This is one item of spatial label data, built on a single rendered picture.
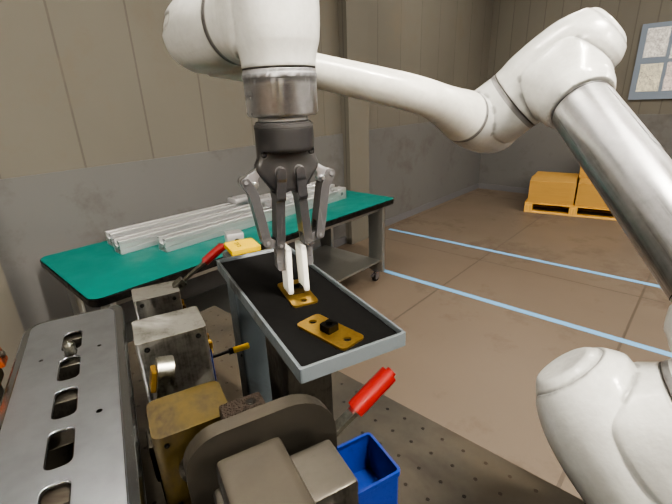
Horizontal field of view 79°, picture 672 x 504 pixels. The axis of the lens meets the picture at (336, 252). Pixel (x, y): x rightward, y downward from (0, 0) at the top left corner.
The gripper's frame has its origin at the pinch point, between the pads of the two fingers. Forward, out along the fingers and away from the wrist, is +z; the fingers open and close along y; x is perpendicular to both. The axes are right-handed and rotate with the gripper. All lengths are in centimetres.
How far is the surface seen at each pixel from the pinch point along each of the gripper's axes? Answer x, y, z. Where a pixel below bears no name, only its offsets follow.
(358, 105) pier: -312, -168, -15
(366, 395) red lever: 22.1, 0.1, 6.3
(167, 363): 1.0, 18.9, 9.7
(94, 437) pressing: -1.9, 30.1, 20.2
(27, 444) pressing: -4.6, 38.5, 20.2
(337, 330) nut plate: 12.7, -1.0, 3.9
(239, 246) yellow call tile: -24.9, 3.4, 4.1
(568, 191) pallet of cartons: -274, -423, 90
